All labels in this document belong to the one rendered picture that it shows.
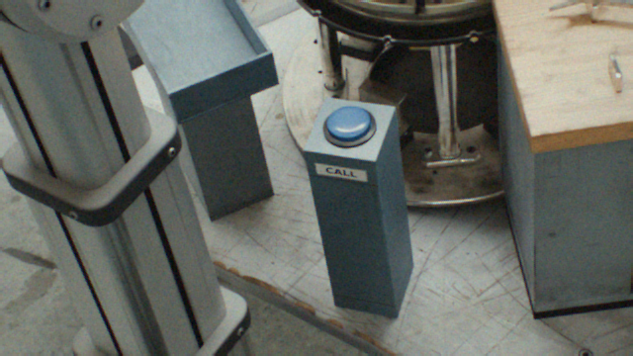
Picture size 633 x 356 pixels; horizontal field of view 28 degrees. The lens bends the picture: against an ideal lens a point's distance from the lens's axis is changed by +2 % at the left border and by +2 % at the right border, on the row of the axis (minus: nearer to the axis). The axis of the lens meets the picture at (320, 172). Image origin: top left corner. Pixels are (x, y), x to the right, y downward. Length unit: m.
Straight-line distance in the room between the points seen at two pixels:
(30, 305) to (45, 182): 1.47
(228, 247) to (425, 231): 0.22
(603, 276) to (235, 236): 0.41
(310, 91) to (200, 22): 0.26
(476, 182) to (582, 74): 0.30
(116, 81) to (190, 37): 0.37
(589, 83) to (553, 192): 0.11
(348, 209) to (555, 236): 0.20
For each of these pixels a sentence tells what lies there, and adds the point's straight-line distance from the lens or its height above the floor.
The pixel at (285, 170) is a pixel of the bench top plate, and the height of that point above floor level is 0.78.
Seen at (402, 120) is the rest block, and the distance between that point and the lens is 1.43.
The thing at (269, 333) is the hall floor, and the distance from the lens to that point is 2.30.
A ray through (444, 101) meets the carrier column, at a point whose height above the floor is 0.91.
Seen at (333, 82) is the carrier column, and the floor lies 0.82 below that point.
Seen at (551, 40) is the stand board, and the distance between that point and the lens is 1.19.
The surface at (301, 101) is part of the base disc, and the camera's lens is 1.53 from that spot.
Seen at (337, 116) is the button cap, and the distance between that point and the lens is 1.17.
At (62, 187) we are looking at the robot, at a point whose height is 1.18.
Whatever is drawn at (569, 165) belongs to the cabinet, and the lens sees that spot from 1.16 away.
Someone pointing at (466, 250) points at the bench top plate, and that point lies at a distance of 1.39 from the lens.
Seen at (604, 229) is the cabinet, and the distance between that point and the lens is 1.24.
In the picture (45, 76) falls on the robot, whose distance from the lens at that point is 0.90.
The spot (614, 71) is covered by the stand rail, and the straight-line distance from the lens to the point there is 1.14.
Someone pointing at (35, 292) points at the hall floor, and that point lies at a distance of 2.48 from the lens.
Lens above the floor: 1.89
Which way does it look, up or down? 49 degrees down
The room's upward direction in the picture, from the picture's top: 11 degrees counter-clockwise
